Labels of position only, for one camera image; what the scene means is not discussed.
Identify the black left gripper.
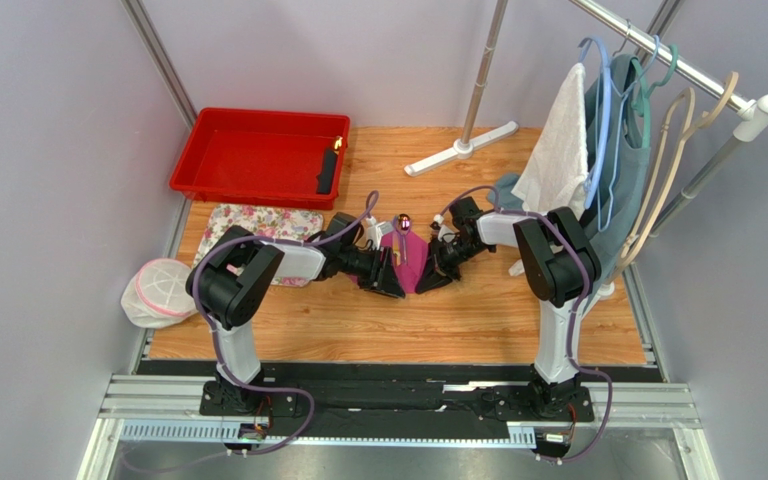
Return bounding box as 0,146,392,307
338,244,405,298

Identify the magenta paper napkin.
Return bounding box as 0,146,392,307
359,231,428,295

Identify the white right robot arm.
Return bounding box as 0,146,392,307
415,196,601,418

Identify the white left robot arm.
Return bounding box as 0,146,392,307
186,212,406,416

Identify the black object in tray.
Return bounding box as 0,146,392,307
316,136,343,195

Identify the floral cloth mat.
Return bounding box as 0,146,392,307
191,203,324,271

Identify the white towel on hanger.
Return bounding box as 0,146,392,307
512,63,589,217

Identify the red plastic tray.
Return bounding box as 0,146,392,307
169,107,351,210

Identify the blue clothes hanger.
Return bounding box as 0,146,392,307
579,36,651,235

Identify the white mesh laundry bag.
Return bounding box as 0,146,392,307
120,258,197,329

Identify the teal garment on hanger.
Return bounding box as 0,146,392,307
487,54,651,284

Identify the beige clothes hanger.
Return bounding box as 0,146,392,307
623,71,740,268
610,87,697,280

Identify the green clothes hanger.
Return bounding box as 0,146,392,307
630,44,679,144

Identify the metal clothes rack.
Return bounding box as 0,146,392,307
404,1,768,276

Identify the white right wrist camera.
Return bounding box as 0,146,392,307
430,214,457,242

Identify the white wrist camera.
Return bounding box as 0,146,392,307
365,216,393,249
430,214,457,242

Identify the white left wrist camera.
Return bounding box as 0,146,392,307
365,216,393,249

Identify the black table edge rail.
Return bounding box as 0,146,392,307
91,359,705,449

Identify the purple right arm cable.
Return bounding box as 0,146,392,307
437,185,613,465

